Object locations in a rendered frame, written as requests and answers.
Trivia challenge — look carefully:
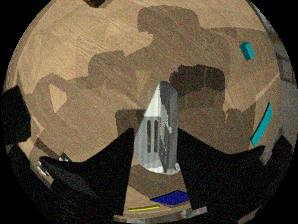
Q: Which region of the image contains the blue flat rectangular plate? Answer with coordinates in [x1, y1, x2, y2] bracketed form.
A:
[150, 190, 189, 205]

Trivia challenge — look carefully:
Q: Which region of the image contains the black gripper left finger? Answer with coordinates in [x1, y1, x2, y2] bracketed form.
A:
[39, 128, 134, 216]

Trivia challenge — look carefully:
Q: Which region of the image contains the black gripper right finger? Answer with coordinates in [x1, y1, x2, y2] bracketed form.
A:
[177, 128, 266, 210]

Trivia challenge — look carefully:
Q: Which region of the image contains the small teal block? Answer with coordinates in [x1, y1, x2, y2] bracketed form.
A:
[239, 41, 255, 60]

